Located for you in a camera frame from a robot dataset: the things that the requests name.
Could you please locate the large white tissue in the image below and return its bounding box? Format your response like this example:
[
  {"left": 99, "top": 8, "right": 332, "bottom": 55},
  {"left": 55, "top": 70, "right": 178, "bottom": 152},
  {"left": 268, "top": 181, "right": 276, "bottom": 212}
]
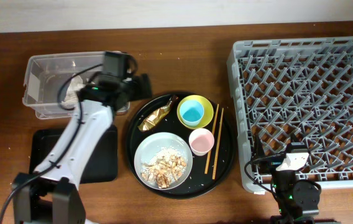
[{"left": 62, "top": 76, "right": 85, "bottom": 104}]

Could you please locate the pink cup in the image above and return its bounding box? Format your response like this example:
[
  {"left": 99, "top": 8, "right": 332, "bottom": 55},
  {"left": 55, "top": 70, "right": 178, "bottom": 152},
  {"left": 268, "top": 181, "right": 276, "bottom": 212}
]
[{"left": 188, "top": 128, "right": 211, "bottom": 156}]

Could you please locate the grey plate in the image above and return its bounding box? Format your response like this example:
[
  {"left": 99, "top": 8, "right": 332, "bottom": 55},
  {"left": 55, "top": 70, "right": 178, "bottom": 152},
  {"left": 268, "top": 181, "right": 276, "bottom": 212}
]
[{"left": 134, "top": 132, "right": 193, "bottom": 190}]

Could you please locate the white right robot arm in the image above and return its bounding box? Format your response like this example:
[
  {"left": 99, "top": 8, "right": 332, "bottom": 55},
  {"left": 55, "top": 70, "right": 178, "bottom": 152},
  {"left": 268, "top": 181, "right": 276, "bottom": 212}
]
[{"left": 246, "top": 134, "right": 336, "bottom": 224}]

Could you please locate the gold coffee sachet wrapper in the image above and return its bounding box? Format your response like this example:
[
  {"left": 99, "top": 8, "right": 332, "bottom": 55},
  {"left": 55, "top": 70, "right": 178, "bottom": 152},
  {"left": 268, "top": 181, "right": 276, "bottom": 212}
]
[{"left": 138, "top": 95, "right": 178, "bottom": 132}]

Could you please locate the round black serving tray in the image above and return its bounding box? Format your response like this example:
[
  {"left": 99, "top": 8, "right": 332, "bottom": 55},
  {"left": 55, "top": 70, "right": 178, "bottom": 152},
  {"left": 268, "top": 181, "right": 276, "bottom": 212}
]
[{"left": 124, "top": 91, "right": 237, "bottom": 199}]

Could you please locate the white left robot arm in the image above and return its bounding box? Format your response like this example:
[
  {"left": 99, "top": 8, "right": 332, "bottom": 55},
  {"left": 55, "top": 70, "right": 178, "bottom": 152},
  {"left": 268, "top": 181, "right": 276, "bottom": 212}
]
[{"left": 0, "top": 51, "right": 152, "bottom": 223}]

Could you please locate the grey dishwasher rack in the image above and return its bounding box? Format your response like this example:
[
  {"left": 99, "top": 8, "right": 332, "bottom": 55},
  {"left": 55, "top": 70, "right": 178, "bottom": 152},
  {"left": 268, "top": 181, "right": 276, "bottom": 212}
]
[{"left": 227, "top": 37, "right": 353, "bottom": 194}]

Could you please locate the blue cup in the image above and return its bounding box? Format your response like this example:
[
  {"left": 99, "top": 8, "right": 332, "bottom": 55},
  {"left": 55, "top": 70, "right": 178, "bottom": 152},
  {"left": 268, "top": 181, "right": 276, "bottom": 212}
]
[{"left": 179, "top": 100, "right": 204, "bottom": 127}]

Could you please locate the yellow bowl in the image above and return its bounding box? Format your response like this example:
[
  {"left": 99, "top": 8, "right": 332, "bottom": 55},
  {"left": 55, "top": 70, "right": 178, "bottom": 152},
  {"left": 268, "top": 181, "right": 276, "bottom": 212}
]
[{"left": 177, "top": 95, "right": 214, "bottom": 129}]

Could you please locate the food scraps and rice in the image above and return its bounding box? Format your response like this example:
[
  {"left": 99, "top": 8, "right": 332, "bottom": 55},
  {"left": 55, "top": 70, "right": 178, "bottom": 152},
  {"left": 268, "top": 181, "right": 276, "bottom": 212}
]
[{"left": 140, "top": 147, "right": 188, "bottom": 189}]

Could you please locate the black rectangular tray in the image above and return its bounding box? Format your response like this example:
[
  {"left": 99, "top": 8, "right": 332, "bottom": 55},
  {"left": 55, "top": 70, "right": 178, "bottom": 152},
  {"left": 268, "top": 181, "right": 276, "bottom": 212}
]
[{"left": 29, "top": 125, "right": 118, "bottom": 184}]

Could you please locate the clear plastic bin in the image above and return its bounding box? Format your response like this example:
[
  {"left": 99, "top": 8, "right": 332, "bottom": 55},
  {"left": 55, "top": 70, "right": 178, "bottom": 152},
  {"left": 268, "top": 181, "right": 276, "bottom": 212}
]
[{"left": 22, "top": 50, "right": 131, "bottom": 119}]

